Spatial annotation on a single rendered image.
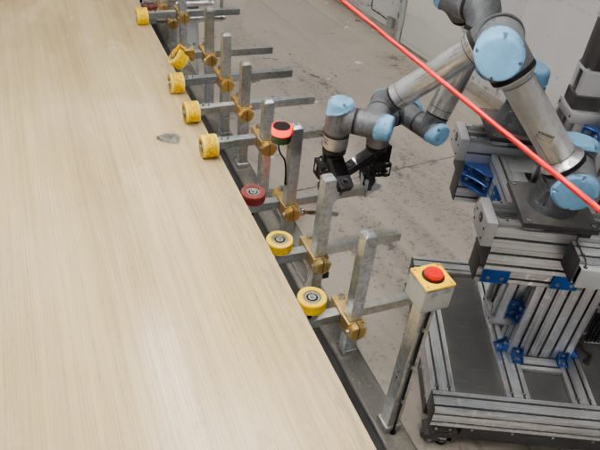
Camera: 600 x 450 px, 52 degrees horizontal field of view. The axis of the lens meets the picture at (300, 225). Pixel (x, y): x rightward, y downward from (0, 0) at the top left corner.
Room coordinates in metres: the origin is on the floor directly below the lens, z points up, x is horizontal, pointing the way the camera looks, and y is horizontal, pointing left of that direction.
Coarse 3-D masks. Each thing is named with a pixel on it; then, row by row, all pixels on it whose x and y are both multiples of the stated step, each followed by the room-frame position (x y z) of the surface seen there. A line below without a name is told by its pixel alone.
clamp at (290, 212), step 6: (276, 192) 1.70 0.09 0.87; (282, 192) 1.70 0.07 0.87; (282, 204) 1.63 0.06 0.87; (294, 204) 1.64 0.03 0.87; (282, 210) 1.63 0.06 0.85; (288, 210) 1.61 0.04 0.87; (294, 210) 1.61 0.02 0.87; (282, 216) 1.61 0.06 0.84; (288, 216) 1.60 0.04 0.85; (294, 216) 1.61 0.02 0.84
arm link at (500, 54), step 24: (504, 24) 1.49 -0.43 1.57; (480, 48) 1.44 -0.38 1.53; (504, 48) 1.43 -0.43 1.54; (528, 48) 1.47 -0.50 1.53; (480, 72) 1.44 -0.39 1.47; (504, 72) 1.42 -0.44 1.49; (528, 72) 1.43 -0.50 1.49; (528, 96) 1.43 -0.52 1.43; (528, 120) 1.43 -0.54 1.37; (552, 120) 1.43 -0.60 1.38; (552, 144) 1.41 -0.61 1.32; (576, 168) 1.38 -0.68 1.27; (552, 192) 1.38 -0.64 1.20
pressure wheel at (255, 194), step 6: (246, 186) 1.66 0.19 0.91; (252, 186) 1.66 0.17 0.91; (258, 186) 1.67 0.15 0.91; (246, 192) 1.63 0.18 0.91; (252, 192) 1.63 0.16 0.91; (258, 192) 1.64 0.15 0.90; (264, 192) 1.64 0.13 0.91; (246, 198) 1.60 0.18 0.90; (252, 198) 1.60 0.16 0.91; (258, 198) 1.60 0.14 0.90; (264, 198) 1.63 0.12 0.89; (246, 204) 1.60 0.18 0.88; (252, 204) 1.60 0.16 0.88; (258, 204) 1.60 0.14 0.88
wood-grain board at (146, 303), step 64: (0, 0) 3.05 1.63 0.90; (64, 0) 3.15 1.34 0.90; (128, 0) 3.26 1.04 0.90; (0, 64) 2.34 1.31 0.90; (64, 64) 2.41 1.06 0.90; (128, 64) 2.48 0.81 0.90; (0, 128) 1.85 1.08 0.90; (64, 128) 1.90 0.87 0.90; (128, 128) 1.95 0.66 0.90; (192, 128) 2.00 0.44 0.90; (0, 192) 1.49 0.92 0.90; (64, 192) 1.52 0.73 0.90; (128, 192) 1.56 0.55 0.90; (192, 192) 1.60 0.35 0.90; (0, 256) 1.21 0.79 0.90; (64, 256) 1.24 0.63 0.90; (128, 256) 1.26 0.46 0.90; (192, 256) 1.30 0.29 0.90; (256, 256) 1.33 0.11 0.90; (0, 320) 0.99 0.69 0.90; (64, 320) 1.01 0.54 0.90; (128, 320) 1.04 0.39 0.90; (192, 320) 1.06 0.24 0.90; (256, 320) 1.08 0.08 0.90; (0, 384) 0.81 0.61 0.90; (64, 384) 0.83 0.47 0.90; (128, 384) 0.85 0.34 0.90; (192, 384) 0.87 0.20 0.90; (256, 384) 0.89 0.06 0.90; (320, 384) 0.91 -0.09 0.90; (0, 448) 0.66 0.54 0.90; (64, 448) 0.68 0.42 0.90; (128, 448) 0.69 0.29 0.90; (192, 448) 0.71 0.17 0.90; (256, 448) 0.73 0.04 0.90; (320, 448) 0.74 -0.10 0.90
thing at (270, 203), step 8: (360, 184) 1.82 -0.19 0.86; (304, 192) 1.73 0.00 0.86; (312, 192) 1.74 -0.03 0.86; (344, 192) 1.76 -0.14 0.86; (352, 192) 1.78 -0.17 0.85; (360, 192) 1.79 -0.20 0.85; (272, 200) 1.66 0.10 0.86; (296, 200) 1.69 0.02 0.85; (304, 200) 1.70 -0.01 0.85; (312, 200) 1.71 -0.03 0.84; (248, 208) 1.61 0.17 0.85; (256, 208) 1.62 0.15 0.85; (264, 208) 1.64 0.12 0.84; (272, 208) 1.65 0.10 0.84
